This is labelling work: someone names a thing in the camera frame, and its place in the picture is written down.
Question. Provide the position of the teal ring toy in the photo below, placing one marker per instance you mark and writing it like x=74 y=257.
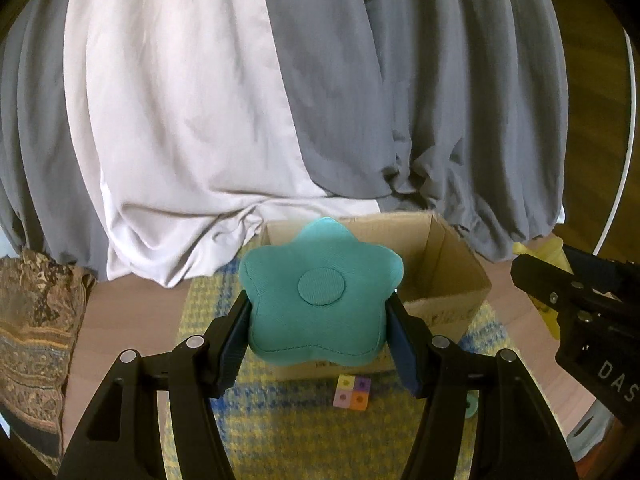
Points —
x=471 y=404

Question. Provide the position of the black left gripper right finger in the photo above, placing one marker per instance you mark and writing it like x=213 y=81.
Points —
x=517 y=436

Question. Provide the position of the colourful cube block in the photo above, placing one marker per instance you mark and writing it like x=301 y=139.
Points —
x=352 y=392

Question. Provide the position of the brown patterned cushion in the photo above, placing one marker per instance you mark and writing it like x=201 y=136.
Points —
x=43 y=304

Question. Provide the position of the yellow blue woven mat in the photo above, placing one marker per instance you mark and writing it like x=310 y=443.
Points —
x=291 y=430

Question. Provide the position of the grey and white bedsheet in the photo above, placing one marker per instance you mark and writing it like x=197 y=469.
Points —
x=157 y=137

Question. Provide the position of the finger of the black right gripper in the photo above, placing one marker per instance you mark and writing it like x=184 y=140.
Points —
x=577 y=294
x=621 y=279

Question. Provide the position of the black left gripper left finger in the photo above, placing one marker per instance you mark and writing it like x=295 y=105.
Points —
x=118 y=436

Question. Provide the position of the yellow plastic cup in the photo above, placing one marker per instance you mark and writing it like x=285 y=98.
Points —
x=534 y=271

